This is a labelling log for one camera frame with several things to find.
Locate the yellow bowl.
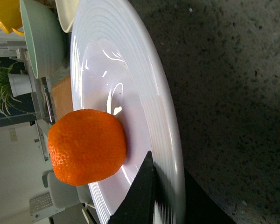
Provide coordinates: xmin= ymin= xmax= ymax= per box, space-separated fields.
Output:
xmin=0 ymin=0 xmax=24 ymax=36

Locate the potted green plant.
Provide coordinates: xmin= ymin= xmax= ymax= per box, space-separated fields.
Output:
xmin=0 ymin=58 xmax=35 ymax=121

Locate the white ridged plate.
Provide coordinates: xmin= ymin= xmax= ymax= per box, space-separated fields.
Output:
xmin=70 ymin=0 xmax=186 ymax=224

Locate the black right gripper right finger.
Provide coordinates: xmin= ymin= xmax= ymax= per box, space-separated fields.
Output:
xmin=184 ymin=170 xmax=235 ymax=224

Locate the orange fruit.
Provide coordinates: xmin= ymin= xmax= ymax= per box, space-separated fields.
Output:
xmin=48 ymin=109 xmax=127 ymax=186

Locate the green ridged bowl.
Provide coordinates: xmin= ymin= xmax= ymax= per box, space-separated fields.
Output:
xmin=20 ymin=0 xmax=66 ymax=78

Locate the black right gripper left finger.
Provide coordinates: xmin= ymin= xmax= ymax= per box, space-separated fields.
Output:
xmin=109 ymin=151 xmax=157 ymax=224

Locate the cream bowl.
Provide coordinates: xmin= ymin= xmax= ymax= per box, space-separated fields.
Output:
xmin=55 ymin=0 xmax=80 ymax=33

